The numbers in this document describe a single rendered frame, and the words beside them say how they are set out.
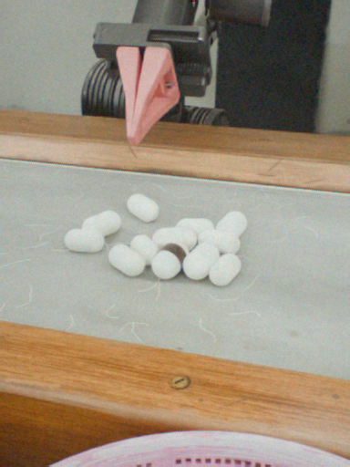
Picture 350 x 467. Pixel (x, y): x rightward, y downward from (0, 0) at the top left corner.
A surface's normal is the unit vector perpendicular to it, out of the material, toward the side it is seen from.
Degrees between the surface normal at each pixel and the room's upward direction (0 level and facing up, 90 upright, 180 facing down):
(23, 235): 0
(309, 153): 0
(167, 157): 45
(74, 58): 90
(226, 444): 75
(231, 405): 0
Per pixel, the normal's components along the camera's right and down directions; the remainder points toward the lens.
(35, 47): -0.24, 0.46
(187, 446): 0.07, 0.23
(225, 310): 0.00, -0.88
